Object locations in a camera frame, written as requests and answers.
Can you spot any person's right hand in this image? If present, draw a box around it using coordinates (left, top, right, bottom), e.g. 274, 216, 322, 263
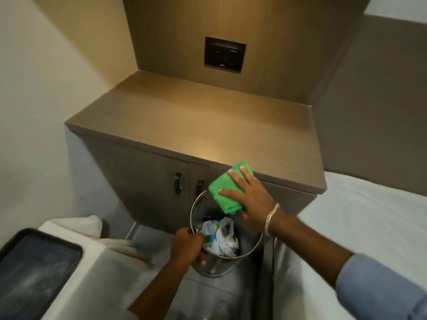
218, 166, 279, 235

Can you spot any person's right forearm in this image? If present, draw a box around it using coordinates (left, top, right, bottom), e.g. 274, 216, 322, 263
268, 210, 355, 290

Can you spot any brown padded headboard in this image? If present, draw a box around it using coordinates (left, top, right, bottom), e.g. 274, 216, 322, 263
313, 14, 427, 198

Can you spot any silver chain bracelet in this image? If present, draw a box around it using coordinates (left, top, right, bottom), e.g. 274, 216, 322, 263
264, 202, 280, 236

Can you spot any black plastic tray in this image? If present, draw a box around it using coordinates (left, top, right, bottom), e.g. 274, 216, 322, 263
0, 228, 83, 320

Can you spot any person's left hand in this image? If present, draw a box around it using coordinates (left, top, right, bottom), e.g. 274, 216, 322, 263
170, 227, 207, 269

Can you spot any brown wooden cabinet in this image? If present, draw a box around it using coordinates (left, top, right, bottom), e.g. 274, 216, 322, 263
65, 70, 328, 238

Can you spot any green microfibre cloth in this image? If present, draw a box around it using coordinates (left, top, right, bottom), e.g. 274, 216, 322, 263
208, 162, 255, 215

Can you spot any crumpled white paper trash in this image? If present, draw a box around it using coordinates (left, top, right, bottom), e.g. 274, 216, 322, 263
199, 217, 241, 258

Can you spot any black wall switch panel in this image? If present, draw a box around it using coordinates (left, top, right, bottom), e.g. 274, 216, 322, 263
204, 36, 247, 74

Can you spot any steel waste bin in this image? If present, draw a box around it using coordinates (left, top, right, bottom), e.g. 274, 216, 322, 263
190, 189, 268, 278

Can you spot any white folded towel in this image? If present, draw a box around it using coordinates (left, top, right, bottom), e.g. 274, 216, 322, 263
37, 214, 104, 239

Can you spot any person's left forearm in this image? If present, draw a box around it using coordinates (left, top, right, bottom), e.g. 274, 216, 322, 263
128, 261, 187, 320

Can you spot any blue shirt sleeve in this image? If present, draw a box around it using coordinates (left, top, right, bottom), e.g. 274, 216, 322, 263
335, 253, 427, 320

